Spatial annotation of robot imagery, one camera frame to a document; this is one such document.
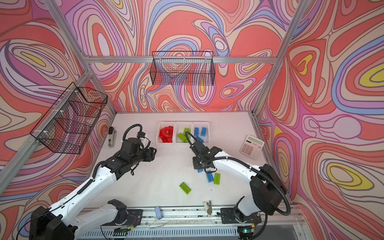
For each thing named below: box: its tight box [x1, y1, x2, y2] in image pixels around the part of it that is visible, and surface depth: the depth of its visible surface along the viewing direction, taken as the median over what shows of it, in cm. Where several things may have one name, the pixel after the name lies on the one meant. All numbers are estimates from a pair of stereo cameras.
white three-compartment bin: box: [156, 121, 210, 147], surface depth 105 cm
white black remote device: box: [108, 126, 117, 148], surface depth 103 cm
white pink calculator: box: [240, 135, 265, 160], surface depth 100 cm
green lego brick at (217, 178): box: [213, 172, 221, 185], surface depth 88 cm
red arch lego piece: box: [159, 126, 174, 139], surface depth 104 cm
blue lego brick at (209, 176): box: [206, 170, 214, 183], surface depth 88 cm
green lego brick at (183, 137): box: [177, 132, 188, 143], surface depth 103 cm
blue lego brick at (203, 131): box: [200, 127, 208, 137], surface depth 104 cm
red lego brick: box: [161, 137, 173, 143], surface depth 103 cm
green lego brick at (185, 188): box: [179, 182, 191, 195], surface depth 83 cm
